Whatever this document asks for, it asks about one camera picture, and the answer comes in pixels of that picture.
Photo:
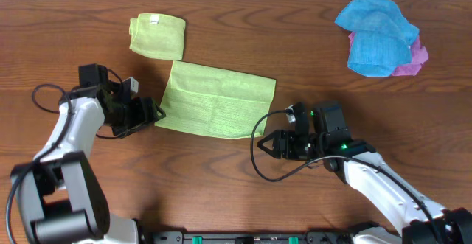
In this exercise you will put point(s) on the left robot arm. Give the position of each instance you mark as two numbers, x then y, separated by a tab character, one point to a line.
58	195

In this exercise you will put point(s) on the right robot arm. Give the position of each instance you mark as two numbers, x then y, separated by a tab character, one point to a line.
415	217

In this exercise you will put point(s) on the green microfiber cloth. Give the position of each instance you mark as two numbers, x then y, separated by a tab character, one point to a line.
212	102

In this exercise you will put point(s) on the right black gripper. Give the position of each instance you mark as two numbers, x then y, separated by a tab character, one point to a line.
282	136

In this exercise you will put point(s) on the folded green cloth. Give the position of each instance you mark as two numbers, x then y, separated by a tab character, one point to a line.
157	36

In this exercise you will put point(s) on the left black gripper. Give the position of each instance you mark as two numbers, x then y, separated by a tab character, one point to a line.
141	112

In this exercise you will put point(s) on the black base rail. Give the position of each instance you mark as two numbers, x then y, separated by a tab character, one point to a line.
310	237

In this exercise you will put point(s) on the blue cloth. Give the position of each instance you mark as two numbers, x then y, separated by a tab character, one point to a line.
379	17

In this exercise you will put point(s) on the purple cloth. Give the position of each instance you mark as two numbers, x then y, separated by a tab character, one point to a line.
416	61

